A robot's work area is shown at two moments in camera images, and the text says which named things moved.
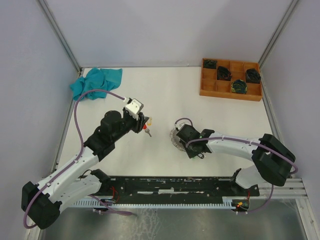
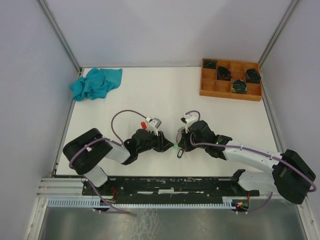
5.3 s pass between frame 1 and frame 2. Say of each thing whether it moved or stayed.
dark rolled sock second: stayed
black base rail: stayed
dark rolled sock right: stayed
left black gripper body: moved
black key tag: moved
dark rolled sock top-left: stayed
